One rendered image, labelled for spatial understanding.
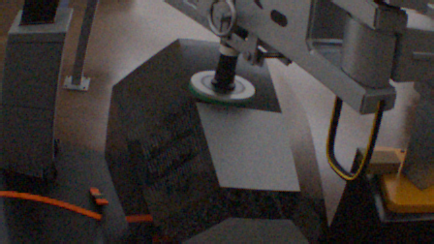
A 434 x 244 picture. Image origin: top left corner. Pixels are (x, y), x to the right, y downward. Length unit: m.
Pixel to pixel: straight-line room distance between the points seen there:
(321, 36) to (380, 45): 0.30
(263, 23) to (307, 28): 0.22
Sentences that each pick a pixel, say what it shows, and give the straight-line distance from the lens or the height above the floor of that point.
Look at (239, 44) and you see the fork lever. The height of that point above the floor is 1.13.
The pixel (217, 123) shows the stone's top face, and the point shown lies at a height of 0.87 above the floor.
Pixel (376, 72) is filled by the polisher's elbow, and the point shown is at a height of 1.34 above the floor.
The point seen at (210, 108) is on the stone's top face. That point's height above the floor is 0.87.
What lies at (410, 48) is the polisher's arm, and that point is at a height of 1.43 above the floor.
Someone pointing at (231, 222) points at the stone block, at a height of 0.79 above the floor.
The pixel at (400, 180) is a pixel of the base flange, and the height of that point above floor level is 0.78.
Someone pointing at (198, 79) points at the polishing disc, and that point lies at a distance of 2.75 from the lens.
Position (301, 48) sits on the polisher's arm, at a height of 1.27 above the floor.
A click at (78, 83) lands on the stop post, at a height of 0.02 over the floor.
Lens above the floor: 2.01
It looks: 26 degrees down
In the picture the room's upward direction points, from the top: 12 degrees clockwise
